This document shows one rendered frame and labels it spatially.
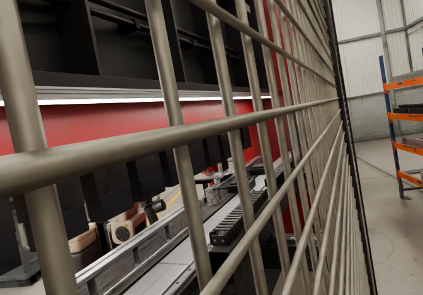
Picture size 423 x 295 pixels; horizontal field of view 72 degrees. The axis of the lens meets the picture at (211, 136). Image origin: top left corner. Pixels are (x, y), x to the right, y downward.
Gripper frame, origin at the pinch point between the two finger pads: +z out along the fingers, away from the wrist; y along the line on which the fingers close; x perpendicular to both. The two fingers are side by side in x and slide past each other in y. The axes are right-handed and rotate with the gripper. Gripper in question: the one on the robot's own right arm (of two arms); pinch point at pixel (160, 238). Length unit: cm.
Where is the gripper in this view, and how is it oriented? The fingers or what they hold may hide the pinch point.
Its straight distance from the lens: 185.1
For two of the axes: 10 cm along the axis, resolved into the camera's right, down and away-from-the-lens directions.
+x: 3.9, -1.2, 9.1
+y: 8.3, -3.8, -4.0
